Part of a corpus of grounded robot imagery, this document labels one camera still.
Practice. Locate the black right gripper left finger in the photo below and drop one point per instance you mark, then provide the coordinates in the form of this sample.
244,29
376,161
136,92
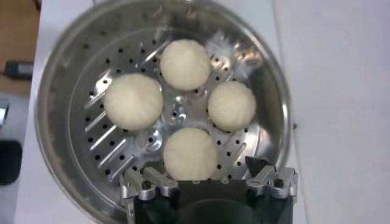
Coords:
158,182

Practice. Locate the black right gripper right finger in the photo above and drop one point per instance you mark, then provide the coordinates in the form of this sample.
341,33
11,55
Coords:
262,179

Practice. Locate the white steamed baozi bun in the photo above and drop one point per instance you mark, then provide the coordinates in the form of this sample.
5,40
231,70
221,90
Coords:
133,102
190,153
185,64
231,105

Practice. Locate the stainless steel steamer basket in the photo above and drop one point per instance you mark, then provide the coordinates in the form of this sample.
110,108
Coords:
61,121

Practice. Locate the grey robot torso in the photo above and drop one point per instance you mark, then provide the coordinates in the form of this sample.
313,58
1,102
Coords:
15,128

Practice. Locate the small black box device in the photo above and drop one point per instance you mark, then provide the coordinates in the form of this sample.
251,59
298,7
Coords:
18,70

